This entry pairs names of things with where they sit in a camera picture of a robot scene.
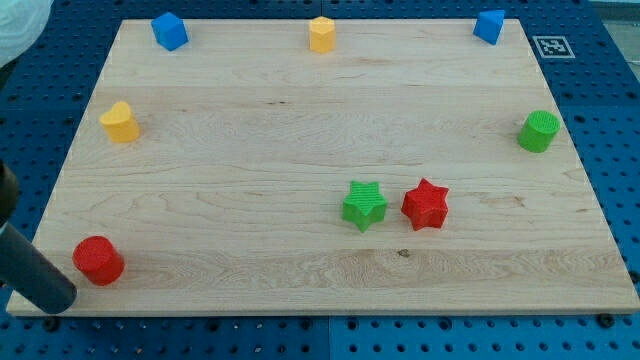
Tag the red cylinder block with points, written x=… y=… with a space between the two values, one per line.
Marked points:
x=98 y=260

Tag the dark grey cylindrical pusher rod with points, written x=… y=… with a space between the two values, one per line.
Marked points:
x=32 y=275

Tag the blue cube block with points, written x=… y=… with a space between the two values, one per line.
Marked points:
x=169 y=31

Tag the white fiducial marker tag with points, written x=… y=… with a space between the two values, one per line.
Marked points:
x=553 y=47

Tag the blue triangular prism block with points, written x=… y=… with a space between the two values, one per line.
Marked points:
x=489 y=25

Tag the green cylinder block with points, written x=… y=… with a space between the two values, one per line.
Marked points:
x=538 y=131

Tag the yellow hexagon block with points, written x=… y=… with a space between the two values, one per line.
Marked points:
x=322 y=34

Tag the green star block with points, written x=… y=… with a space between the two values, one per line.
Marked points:
x=364 y=205

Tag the white cloth object corner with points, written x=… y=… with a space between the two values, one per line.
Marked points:
x=22 y=22

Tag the yellow heart block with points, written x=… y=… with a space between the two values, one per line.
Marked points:
x=120 y=124

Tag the light wooden board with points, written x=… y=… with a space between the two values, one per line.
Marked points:
x=230 y=201

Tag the red star block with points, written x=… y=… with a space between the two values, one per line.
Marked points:
x=426 y=205

